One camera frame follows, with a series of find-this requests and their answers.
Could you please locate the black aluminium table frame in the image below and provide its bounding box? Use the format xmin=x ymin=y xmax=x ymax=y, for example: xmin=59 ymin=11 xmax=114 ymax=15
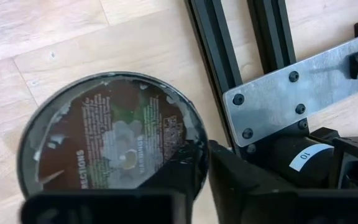
xmin=183 ymin=0 xmax=297 ymax=147

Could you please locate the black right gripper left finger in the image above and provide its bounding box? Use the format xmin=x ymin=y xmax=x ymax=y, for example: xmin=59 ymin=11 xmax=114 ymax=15
xmin=19 ymin=139 xmax=210 ymax=224

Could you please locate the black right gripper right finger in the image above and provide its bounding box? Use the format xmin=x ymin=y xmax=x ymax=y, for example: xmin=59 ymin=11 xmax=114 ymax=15
xmin=208 ymin=139 xmax=358 ymax=224

